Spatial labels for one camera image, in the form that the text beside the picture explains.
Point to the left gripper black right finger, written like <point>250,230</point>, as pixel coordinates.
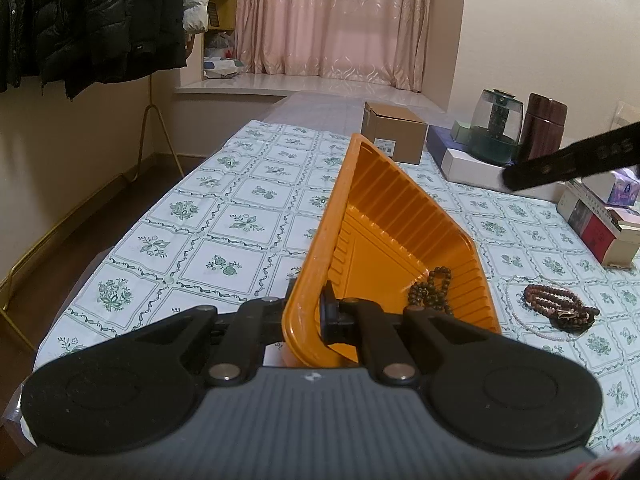
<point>488,390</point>

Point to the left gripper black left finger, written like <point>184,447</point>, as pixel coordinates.
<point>137,388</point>

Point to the orange plastic tray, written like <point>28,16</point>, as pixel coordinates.
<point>379,234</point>

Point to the purple tissue pack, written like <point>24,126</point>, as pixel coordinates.
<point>618,188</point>

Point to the thin book on top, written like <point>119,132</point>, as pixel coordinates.
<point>620,220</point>

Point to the dark red cylindrical canister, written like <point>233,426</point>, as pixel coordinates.
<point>543,127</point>

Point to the thick red cover book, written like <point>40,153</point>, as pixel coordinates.
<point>613,248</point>

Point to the glass green humidifier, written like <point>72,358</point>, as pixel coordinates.
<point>494,133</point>

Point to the white flat box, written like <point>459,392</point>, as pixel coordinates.
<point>462,168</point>

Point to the blue flat box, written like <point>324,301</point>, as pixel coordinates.
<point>443,148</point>

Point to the brown cardboard box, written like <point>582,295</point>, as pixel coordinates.
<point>395,131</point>

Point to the pink curtain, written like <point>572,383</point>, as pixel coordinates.
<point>372,41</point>

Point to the wooden bookshelf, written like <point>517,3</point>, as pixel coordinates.
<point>219,41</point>

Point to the black hanging jacket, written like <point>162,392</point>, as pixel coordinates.
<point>86,42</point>

